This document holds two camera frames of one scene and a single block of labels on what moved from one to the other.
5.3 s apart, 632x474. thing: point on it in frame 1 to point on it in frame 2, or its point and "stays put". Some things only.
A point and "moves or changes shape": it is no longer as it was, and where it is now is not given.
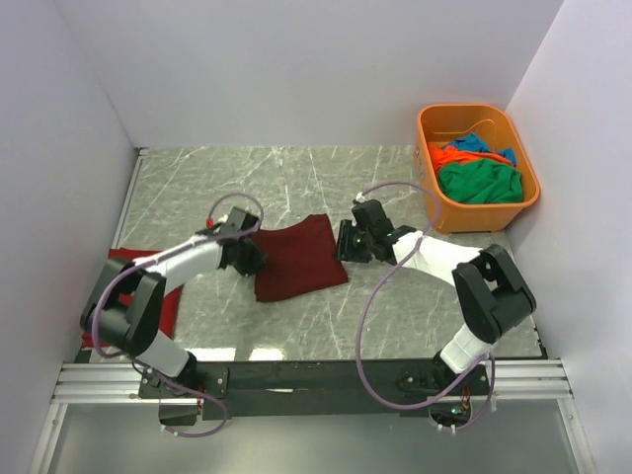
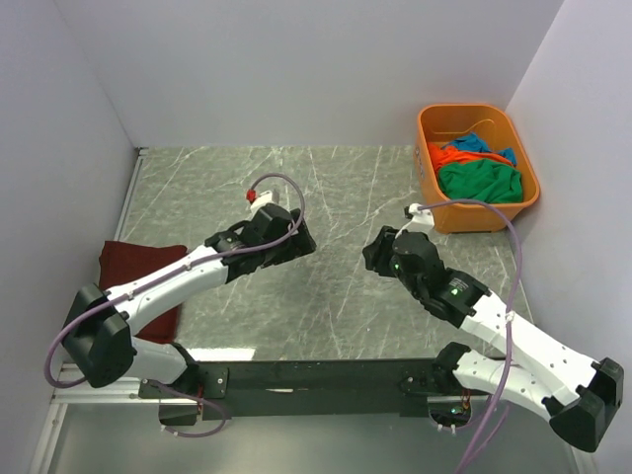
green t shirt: (480, 181) stays put
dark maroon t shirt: (299, 258) moves or changes shape
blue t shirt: (476, 142) stays put
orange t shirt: (439, 154) stays put
